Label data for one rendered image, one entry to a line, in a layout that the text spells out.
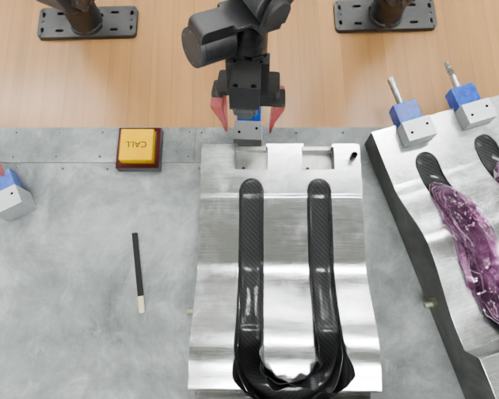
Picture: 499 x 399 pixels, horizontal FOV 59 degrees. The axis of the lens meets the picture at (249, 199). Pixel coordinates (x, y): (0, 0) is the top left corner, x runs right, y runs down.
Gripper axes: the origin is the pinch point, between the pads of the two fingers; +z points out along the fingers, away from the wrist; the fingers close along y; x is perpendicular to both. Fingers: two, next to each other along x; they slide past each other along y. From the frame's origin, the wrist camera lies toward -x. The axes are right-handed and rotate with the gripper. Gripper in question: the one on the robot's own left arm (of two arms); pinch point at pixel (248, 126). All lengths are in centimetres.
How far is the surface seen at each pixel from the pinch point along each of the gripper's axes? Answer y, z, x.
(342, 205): 15.9, 3.7, -14.9
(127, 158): -21.0, 4.1, -5.3
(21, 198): -38.0, 7.2, -13.2
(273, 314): 5.5, 9.8, -31.3
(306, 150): 10.2, 0.2, -5.8
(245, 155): -0.2, 1.6, -6.1
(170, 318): -11.4, 20.5, -27.0
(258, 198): 2.5, 3.7, -14.1
